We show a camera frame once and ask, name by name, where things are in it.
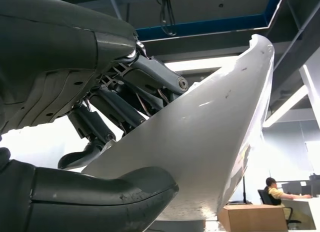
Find blue ceiling beam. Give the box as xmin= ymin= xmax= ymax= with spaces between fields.
xmin=136 ymin=0 xmax=285 ymax=42

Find brown cardboard box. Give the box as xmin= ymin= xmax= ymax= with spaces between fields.
xmin=217 ymin=204 xmax=289 ymax=232

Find long ceiling light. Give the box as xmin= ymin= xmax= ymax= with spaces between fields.
xmin=262 ymin=84 xmax=310 ymax=129

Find black office chair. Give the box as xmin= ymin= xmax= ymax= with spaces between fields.
xmin=257 ymin=189 xmax=302 ymax=230

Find seated person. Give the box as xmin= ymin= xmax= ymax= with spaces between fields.
xmin=265 ymin=176 xmax=312 ymax=208

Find dark computer monitor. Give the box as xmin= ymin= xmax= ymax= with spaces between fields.
xmin=281 ymin=174 xmax=320 ymax=198

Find white desk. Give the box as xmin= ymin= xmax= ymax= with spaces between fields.
xmin=281 ymin=196 xmax=320 ymax=232

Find hanging black cables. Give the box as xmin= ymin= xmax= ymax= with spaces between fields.
xmin=155 ymin=0 xmax=177 ymax=37

